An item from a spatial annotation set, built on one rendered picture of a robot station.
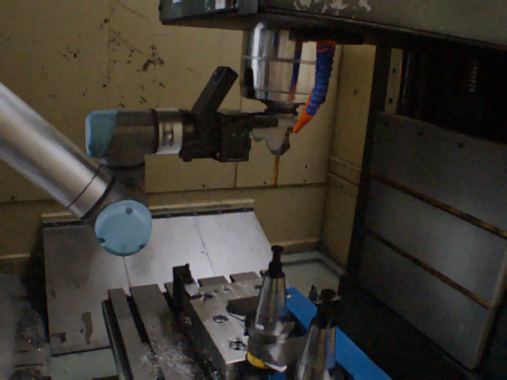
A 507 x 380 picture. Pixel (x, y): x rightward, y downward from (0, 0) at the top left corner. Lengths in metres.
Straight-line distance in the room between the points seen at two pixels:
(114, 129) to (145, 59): 1.07
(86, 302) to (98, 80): 0.79
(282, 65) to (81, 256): 1.21
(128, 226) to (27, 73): 1.20
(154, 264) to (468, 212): 1.14
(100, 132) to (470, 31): 0.54
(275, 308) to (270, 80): 0.38
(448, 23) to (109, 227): 0.50
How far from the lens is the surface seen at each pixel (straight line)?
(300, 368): 0.50
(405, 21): 0.56
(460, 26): 0.62
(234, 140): 0.78
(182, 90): 1.82
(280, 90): 0.76
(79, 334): 1.57
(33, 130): 0.61
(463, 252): 1.10
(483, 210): 1.04
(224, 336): 0.96
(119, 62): 1.76
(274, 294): 0.55
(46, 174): 0.61
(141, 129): 0.73
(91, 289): 1.67
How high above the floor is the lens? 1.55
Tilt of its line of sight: 17 degrees down
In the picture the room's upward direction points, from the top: 4 degrees clockwise
